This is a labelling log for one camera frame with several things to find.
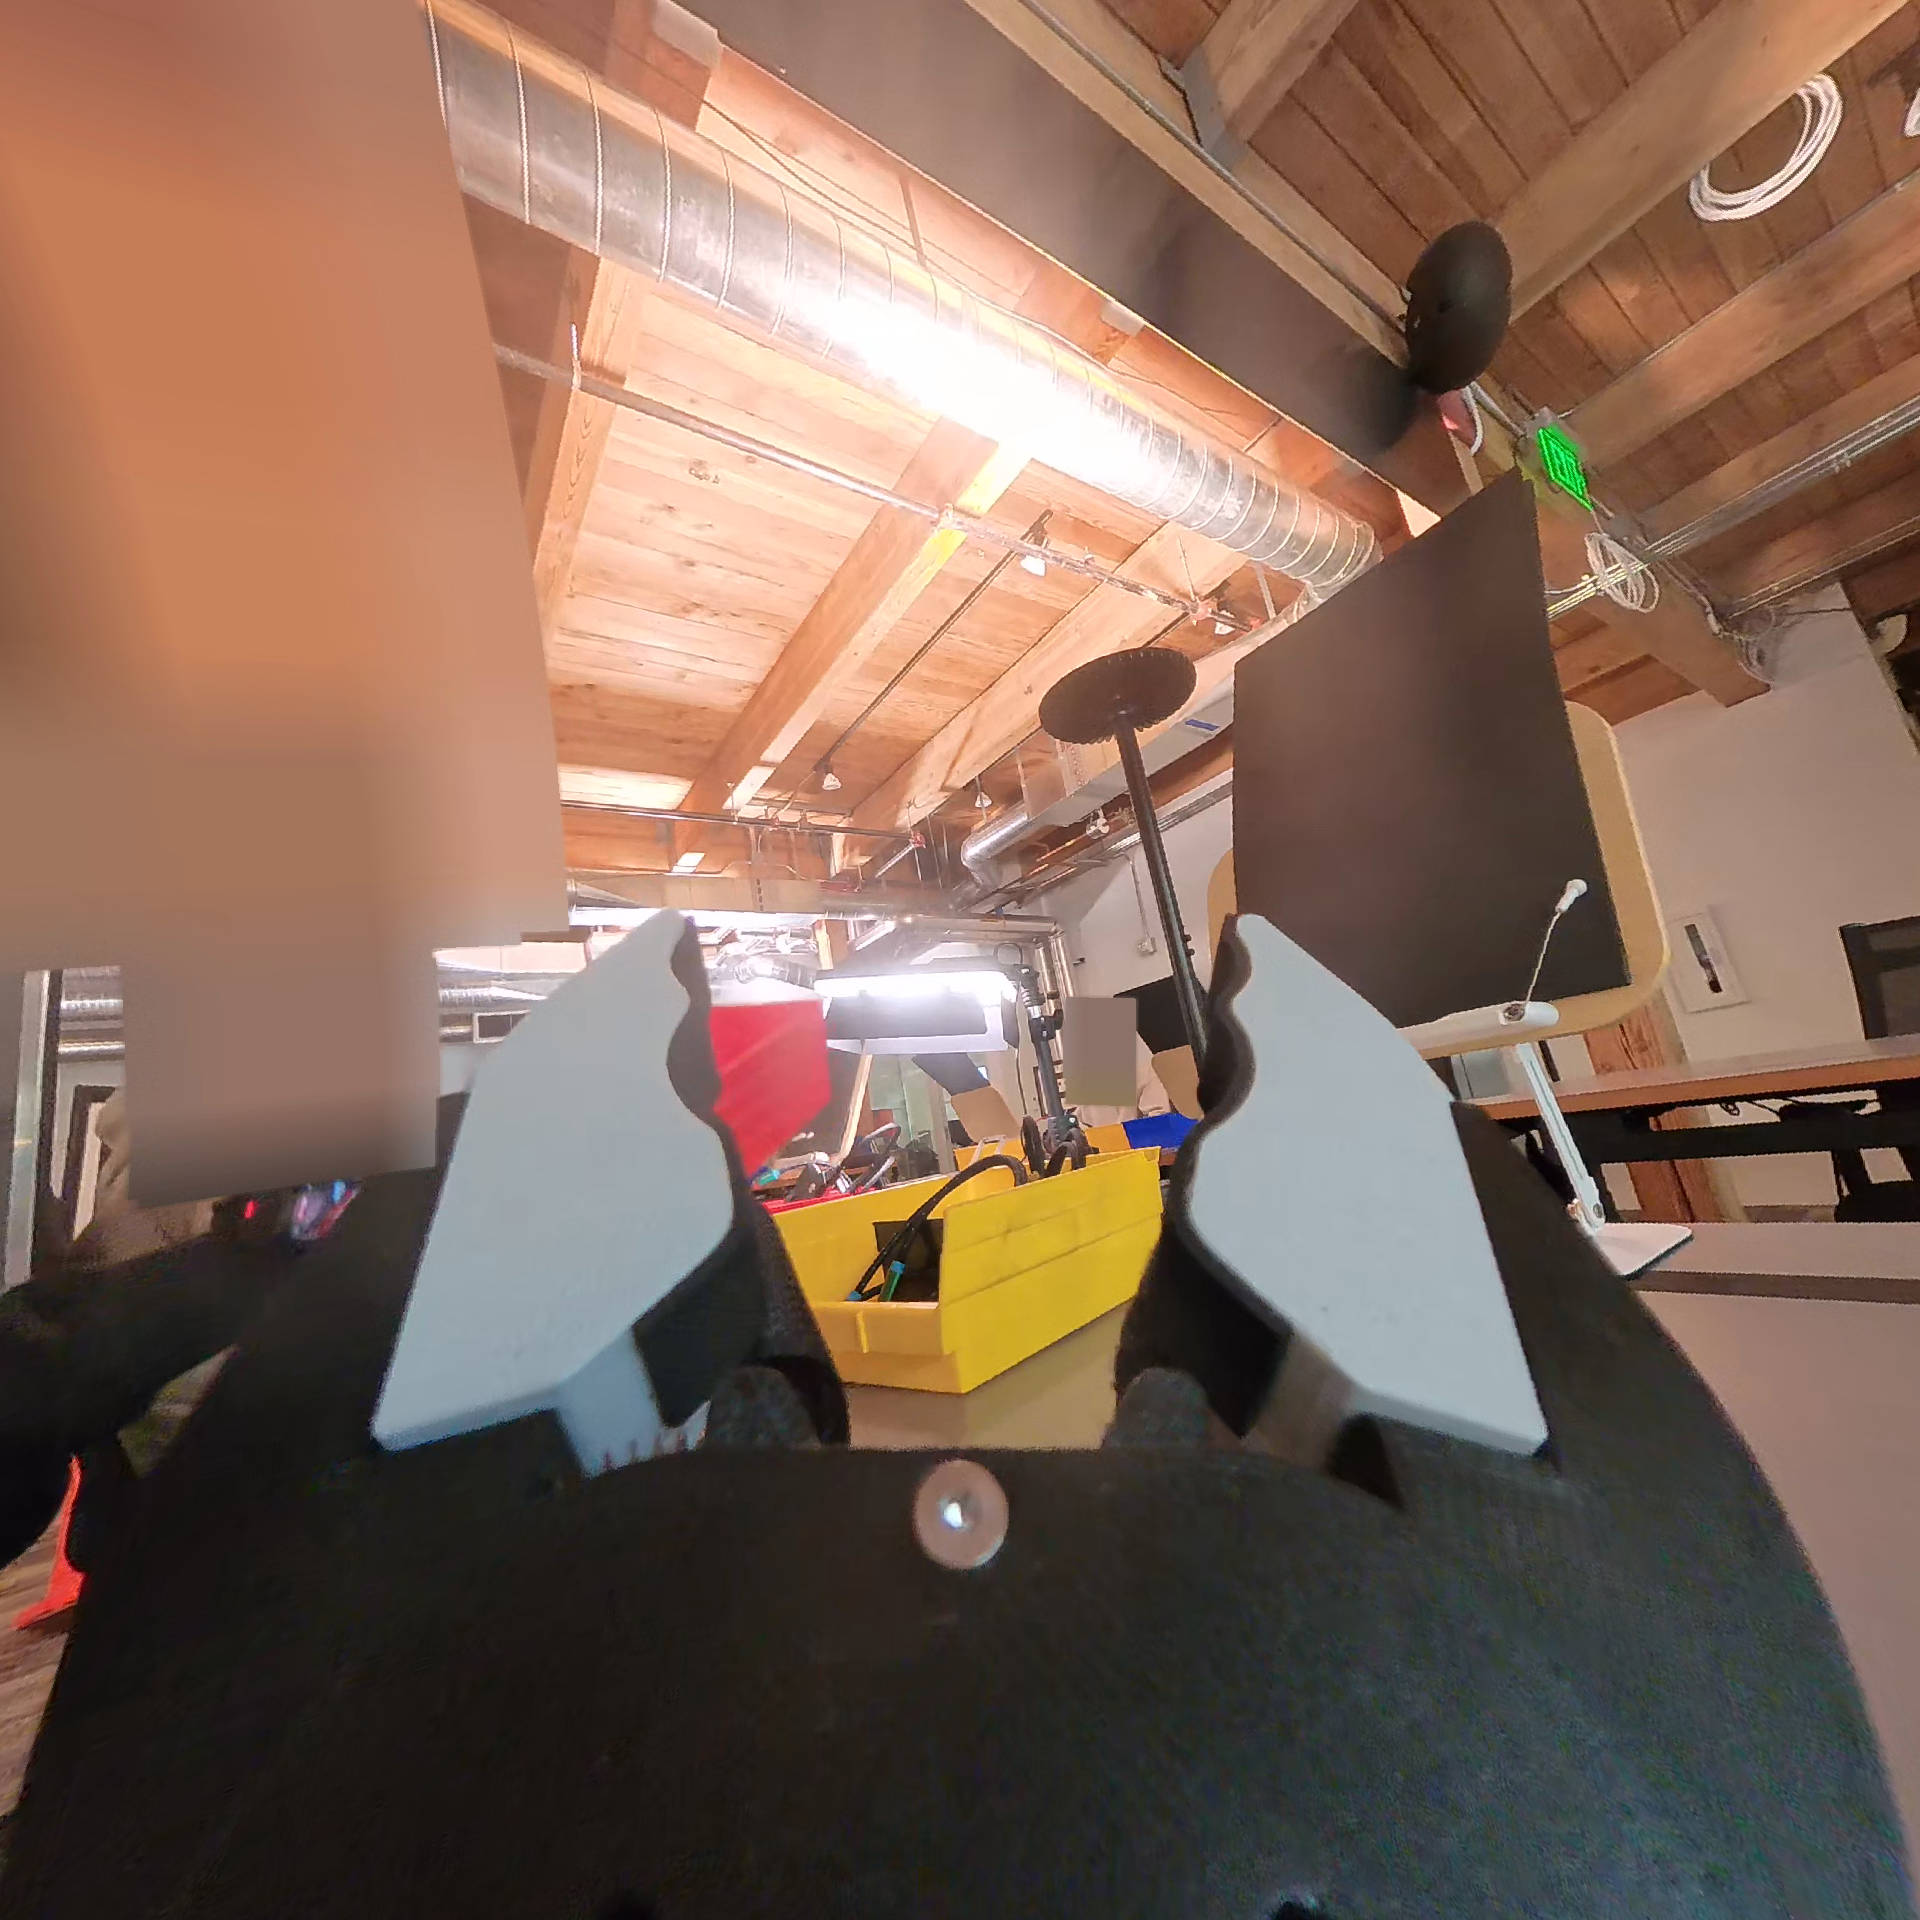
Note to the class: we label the yellow plastic bin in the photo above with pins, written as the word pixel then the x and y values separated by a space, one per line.
pixel 973 1276

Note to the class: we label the silver rectangular duct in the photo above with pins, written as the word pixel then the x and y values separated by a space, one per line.
pixel 1013 849

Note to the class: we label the black pole disc stand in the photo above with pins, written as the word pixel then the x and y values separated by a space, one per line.
pixel 1117 693

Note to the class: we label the silver round air duct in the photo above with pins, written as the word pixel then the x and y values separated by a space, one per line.
pixel 749 225

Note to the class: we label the studio light panel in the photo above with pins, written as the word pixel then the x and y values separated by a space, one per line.
pixel 914 1009

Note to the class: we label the black rectangular panel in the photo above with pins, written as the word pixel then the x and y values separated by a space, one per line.
pixel 1424 749

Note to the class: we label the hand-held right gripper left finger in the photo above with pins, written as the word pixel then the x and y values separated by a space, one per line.
pixel 555 1201

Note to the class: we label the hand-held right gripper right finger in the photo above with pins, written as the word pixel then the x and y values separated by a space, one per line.
pixel 1348 1201

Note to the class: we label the person's left forearm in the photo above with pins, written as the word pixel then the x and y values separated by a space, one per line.
pixel 120 1349

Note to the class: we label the red plastic bin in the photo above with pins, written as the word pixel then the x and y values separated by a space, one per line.
pixel 773 1072

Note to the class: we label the black ceiling dome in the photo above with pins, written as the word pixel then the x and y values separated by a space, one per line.
pixel 1458 300

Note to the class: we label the black tripod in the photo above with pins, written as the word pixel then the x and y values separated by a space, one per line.
pixel 1050 1108

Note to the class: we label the blue plastic bin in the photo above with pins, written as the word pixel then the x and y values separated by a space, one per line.
pixel 1154 1128

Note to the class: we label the orange object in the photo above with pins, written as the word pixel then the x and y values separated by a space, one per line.
pixel 53 1576

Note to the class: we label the black ceiling baffle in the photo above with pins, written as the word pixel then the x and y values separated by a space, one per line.
pixel 1050 136

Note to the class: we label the wooden office desk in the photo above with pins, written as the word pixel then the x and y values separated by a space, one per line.
pixel 1723 1076

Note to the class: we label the green exit sign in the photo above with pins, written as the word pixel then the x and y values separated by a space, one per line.
pixel 1560 468

